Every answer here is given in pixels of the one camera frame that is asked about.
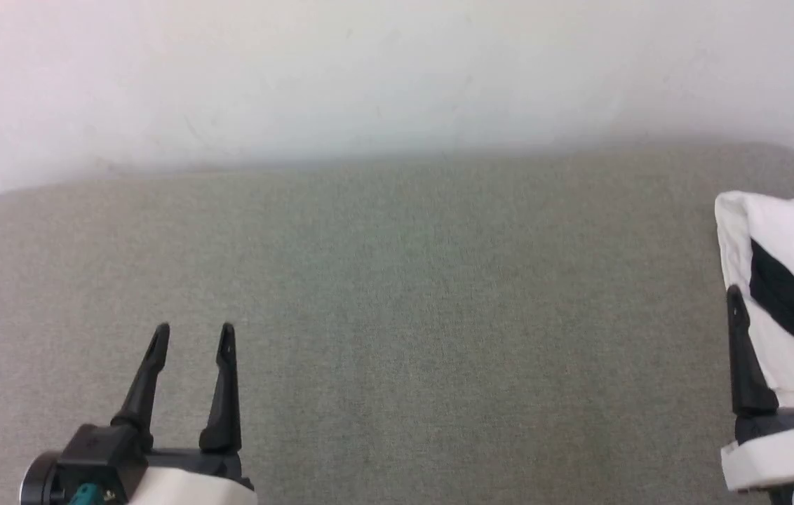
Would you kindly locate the grey fabric sofa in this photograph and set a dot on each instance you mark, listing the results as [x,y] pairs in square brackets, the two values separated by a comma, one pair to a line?
[404,315]

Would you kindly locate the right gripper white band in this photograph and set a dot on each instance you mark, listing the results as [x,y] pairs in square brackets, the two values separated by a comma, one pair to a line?
[783,442]

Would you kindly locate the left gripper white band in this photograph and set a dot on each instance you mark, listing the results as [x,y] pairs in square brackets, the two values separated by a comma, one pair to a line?
[130,470]

